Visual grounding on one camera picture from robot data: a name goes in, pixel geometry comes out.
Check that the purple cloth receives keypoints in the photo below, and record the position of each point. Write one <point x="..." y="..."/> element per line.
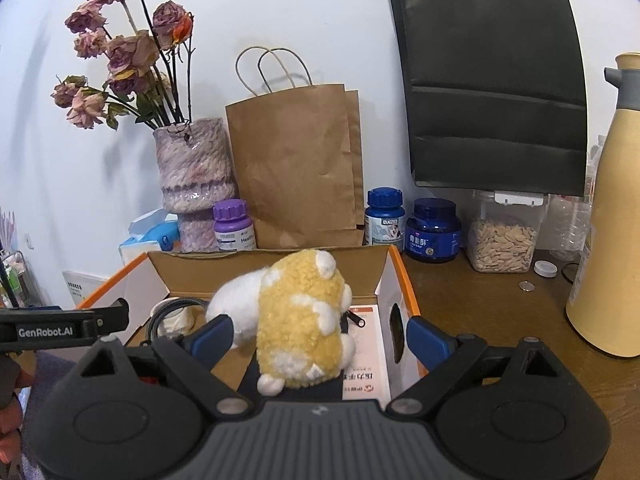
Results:
<point x="47" y="375"/>

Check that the pink knitted vase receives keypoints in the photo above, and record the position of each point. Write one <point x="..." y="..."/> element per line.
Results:
<point x="197" y="170"/>

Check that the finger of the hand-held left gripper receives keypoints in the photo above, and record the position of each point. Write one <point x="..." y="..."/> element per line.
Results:
<point x="112" y="317"/>

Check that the yellow thermos jug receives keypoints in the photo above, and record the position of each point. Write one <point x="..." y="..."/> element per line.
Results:
<point x="615" y="240"/>

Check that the orange cardboard box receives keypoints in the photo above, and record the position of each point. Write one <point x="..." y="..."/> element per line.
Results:
<point x="240" y="270"/>

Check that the yellow white plush hamster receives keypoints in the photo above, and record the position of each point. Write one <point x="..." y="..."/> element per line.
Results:
<point x="295" y="320"/>

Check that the purple lid bottle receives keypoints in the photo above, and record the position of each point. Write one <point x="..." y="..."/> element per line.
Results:
<point x="232" y="227"/>

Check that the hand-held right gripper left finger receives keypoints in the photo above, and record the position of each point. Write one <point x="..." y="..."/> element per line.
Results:
<point x="212" y="337"/>

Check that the blue white tissue box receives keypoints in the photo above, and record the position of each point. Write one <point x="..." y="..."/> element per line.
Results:
<point x="150" y="240"/>

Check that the pink glove package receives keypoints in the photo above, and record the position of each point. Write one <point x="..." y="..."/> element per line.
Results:
<point x="370" y="360"/>

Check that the dark blue jar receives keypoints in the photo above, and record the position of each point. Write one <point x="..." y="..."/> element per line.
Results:
<point x="432" y="235"/>

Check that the silver coin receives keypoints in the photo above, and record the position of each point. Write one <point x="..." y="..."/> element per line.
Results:
<point x="526" y="286"/>

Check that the black and white round item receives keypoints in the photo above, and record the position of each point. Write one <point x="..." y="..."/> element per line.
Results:
<point x="172" y="317"/>

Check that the person's left hand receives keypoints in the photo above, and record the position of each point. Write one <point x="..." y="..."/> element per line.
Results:
<point x="10" y="435"/>

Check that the clear container of seeds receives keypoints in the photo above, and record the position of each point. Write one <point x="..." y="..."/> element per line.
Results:
<point x="505" y="245"/>

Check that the white bottle cap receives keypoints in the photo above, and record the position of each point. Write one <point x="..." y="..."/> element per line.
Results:
<point x="545" y="268"/>

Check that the clear plastic bottle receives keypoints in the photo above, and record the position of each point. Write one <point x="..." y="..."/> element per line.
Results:
<point x="570" y="220"/>

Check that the dried pink roses bouquet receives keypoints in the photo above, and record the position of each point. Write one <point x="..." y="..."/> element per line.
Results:
<point x="125" y="50"/>

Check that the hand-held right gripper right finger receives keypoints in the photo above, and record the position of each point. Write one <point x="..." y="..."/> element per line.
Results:
<point x="425" y="340"/>

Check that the white bottle blue lid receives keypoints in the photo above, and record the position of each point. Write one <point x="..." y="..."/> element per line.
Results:
<point x="384" y="222"/>

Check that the brown paper bag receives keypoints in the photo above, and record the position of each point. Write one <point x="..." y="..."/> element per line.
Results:
<point x="295" y="170"/>

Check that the black paper bag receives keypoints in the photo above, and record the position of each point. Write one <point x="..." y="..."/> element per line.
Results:
<point x="490" y="85"/>

